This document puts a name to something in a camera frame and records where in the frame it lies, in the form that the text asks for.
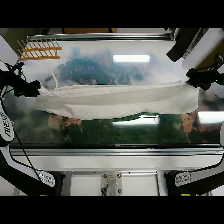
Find black garment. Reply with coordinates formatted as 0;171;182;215
165;27;202;64

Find yellow wooden rack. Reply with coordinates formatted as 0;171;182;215
16;37;64;62

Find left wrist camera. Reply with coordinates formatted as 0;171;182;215
5;61;27;82

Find black cable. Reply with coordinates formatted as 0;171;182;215
9;128;46;184

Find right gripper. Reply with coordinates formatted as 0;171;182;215
185;67;215;92

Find white garment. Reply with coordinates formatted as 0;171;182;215
181;27;224;73

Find white long-sleeved shirt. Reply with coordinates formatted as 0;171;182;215
33;79;201;121

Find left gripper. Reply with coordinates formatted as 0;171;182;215
13;80;42;98

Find silver frame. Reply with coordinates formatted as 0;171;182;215
8;32;224;197

